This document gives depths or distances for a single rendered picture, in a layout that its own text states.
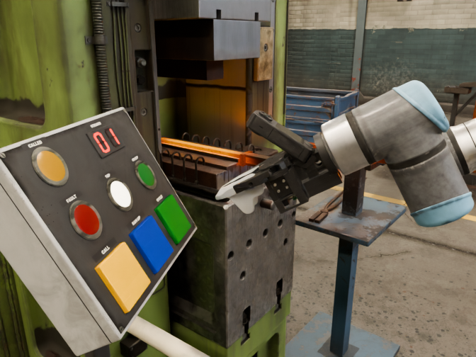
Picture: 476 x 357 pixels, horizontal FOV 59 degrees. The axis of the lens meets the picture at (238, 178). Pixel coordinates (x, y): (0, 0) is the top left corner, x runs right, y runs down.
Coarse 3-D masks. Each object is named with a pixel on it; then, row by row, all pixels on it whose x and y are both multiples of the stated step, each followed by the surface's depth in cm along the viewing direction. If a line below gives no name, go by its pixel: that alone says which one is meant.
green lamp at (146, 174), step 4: (140, 164) 76; (144, 164) 77; (140, 168) 75; (144, 168) 76; (148, 168) 77; (140, 172) 74; (144, 172) 76; (148, 172) 77; (140, 176) 74; (144, 176) 75; (148, 176) 76; (152, 176) 77; (144, 180) 75; (148, 180) 75; (152, 180) 77; (148, 184) 75; (152, 184) 76
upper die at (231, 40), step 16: (160, 32) 110; (176, 32) 107; (192, 32) 104; (208, 32) 101; (224, 32) 103; (240, 32) 108; (256, 32) 114; (160, 48) 112; (176, 48) 108; (192, 48) 105; (208, 48) 102; (224, 48) 104; (240, 48) 110; (256, 48) 115
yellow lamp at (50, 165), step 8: (40, 152) 55; (48, 152) 56; (40, 160) 54; (48, 160) 56; (56, 160) 57; (40, 168) 54; (48, 168) 55; (56, 168) 56; (48, 176) 54; (56, 176) 56
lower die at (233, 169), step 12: (168, 144) 134; (204, 144) 137; (204, 156) 125; (216, 156) 123; (228, 156) 121; (168, 168) 122; (180, 168) 119; (192, 168) 117; (204, 168) 117; (216, 168) 117; (228, 168) 115; (240, 168) 120; (192, 180) 118; (204, 180) 115; (216, 180) 112; (228, 180) 116
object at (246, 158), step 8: (176, 144) 133; (184, 144) 131; (192, 144) 130; (200, 144) 130; (216, 152) 124; (224, 152) 122; (232, 152) 122; (240, 152) 122; (248, 152) 119; (240, 160) 118; (248, 160) 119; (256, 160) 117; (264, 160) 114
